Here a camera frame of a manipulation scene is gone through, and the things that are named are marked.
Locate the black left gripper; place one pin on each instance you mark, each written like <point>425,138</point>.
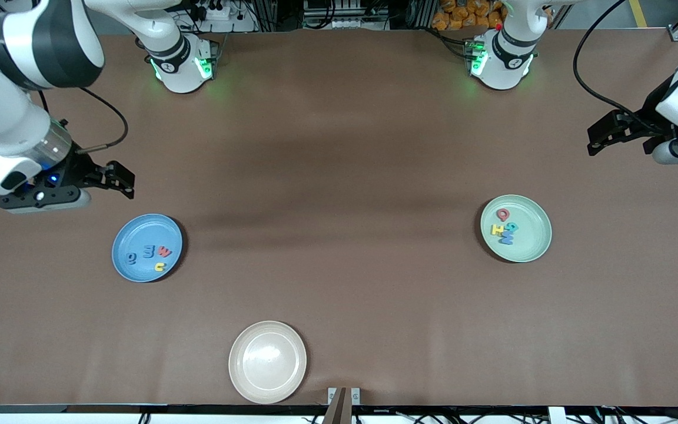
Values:
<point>648,115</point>

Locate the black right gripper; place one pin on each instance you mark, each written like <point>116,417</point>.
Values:
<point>77,169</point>

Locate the blue lowercase letter m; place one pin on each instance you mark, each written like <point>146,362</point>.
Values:
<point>149,252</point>

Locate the red lowercase letter w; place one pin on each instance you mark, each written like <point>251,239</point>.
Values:
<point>165,252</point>

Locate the teal capital letter R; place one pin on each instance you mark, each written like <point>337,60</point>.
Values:
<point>512,227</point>

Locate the pink capital letter Q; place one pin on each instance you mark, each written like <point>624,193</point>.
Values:
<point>498,214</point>

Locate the blue capital letter W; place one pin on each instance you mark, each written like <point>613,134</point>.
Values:
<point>507,238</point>

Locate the yellow capital letter H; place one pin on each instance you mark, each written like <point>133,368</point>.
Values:
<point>497,229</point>

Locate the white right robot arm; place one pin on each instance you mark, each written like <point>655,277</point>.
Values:
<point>15,76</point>

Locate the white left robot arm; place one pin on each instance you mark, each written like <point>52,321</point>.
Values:
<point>509,59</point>

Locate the blue plate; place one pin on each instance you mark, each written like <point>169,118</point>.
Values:
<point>139,235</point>

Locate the pale green plate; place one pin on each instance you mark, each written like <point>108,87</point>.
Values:
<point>527,235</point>

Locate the pile of orange bags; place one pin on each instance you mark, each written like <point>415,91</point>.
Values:
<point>462,15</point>

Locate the white power strip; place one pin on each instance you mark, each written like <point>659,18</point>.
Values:
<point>212,10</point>

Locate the beige plate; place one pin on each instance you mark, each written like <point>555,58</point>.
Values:
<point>267,362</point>

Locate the metal equipment rack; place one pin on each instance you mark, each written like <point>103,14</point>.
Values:
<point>345,12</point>

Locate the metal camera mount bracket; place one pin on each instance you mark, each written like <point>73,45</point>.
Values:
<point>344,403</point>

